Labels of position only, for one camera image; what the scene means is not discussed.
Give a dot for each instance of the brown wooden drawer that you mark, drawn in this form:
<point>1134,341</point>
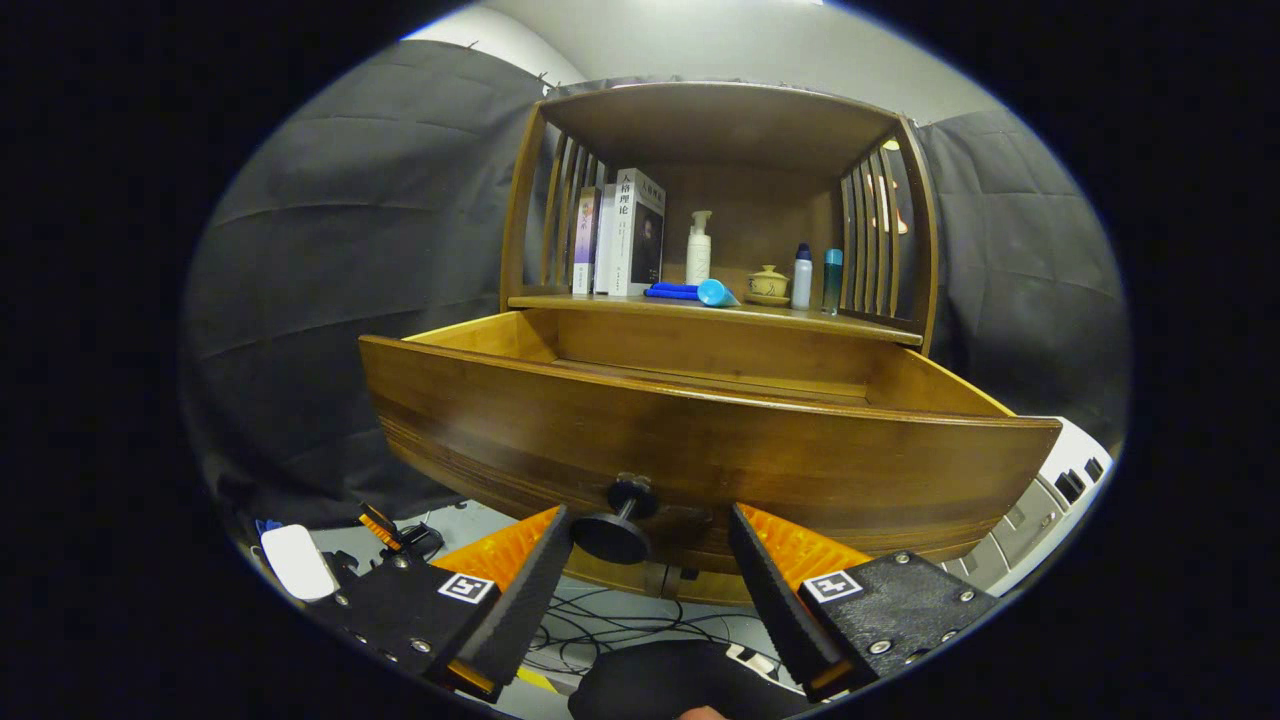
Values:
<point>750,450</point>

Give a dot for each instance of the purple book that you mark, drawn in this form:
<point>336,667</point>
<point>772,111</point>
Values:
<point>585,240</point>

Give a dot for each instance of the orange and black tool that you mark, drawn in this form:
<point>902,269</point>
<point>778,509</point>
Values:
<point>380,527</point>

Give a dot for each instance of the beige lidded teacup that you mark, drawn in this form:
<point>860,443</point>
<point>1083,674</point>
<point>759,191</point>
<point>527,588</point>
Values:
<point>768,282</point>

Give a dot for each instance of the blue and white tube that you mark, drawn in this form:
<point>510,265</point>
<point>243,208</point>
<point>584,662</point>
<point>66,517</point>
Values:
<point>715,293</point>

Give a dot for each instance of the brown wooden countertop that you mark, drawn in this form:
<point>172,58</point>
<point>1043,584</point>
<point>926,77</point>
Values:
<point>770,312</point>

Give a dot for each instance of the white pump bottle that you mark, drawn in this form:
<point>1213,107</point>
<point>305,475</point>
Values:
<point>698,260</point>

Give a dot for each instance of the teal bottle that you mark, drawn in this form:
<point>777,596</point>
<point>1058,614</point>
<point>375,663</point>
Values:
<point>832,285</point>

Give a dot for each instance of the thin white book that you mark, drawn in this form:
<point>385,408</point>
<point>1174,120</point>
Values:
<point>605,245</point>

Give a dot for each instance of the black backdrop cloth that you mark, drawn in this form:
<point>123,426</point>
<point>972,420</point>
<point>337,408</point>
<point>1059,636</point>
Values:
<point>330,300</point>

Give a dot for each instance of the person's dark clothing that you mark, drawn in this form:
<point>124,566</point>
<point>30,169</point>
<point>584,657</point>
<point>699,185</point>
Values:
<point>670,680</point>

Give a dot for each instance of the white bottle with blue cap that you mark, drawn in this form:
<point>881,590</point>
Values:
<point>802,280</point>

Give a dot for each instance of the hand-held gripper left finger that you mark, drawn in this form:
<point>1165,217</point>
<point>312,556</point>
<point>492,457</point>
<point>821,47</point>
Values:
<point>525,610</point>

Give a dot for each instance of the white oval device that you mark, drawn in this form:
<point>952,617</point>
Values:
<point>298,562</point>

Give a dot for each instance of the folded blue cloth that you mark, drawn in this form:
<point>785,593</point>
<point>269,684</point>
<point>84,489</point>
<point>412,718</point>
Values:
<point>670,291</point>

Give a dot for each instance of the white book with portrait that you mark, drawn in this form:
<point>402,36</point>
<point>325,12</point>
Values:
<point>645,240</point>

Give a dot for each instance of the white filing cabinet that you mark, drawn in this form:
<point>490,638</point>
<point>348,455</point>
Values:
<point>1050,500</point>

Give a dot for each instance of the brown wooden cabinet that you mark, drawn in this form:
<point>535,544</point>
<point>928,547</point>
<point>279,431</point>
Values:
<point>740,215</point>

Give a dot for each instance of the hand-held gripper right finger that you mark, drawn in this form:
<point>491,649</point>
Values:
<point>780,610</point>

